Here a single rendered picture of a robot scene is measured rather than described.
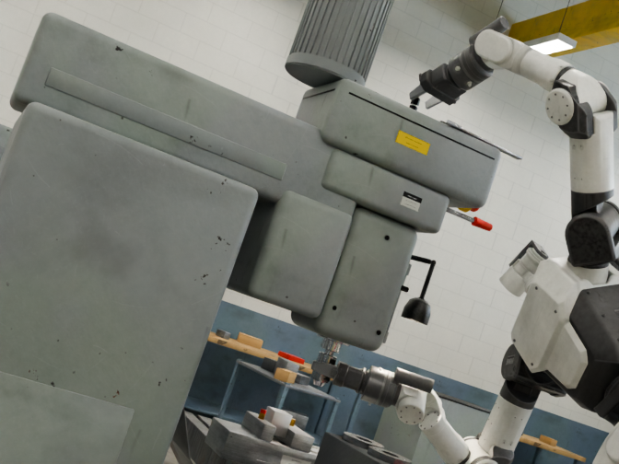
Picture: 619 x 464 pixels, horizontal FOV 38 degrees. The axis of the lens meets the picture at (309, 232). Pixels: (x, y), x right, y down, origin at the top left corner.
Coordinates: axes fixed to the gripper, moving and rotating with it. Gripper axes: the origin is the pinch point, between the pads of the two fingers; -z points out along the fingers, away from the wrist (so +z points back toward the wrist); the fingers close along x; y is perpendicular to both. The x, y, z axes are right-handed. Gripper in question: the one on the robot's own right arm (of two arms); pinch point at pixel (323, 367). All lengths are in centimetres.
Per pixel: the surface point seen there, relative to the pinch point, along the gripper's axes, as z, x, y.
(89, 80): -66, 40, -43
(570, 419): 319, -838, 7
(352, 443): 9.1, 37.4, 10.7
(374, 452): 13.0, 45.1, 10.1
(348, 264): -2.3, 12.0, -25.4
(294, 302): -11.6, 17.9, -12.9
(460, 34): 51, -723, -353
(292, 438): -1.7, -10.5, 20.0
